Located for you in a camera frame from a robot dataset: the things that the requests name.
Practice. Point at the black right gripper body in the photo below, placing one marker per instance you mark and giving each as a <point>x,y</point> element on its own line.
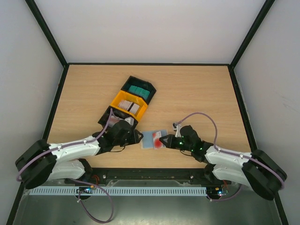
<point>173,142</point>

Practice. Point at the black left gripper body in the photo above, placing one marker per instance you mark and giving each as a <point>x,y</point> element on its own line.
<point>123,142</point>

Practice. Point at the beige card holder wallet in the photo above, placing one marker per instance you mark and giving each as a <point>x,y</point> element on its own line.
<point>151,140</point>

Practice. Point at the black bin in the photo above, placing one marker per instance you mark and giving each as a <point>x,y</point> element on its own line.
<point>140,83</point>
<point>116,112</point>

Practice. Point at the yellow bin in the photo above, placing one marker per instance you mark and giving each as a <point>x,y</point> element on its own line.
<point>122,95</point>

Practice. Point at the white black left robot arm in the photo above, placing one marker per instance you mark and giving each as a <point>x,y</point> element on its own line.
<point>44,161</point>

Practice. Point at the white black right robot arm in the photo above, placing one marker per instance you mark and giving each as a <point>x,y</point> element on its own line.
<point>255,170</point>

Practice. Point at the red white card stack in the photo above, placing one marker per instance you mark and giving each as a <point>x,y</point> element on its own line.
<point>113,120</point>

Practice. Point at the white pink card stack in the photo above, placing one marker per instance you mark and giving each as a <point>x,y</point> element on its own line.
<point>129,106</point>

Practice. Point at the green card stack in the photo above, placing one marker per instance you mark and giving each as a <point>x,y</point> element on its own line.
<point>143,93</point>

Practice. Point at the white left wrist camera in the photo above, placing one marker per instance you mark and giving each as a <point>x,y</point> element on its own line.
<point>130,121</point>

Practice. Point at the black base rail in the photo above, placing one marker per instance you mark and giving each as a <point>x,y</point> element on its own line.
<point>104,175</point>

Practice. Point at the grey slotted cable duct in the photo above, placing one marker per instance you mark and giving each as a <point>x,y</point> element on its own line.
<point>120,191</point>

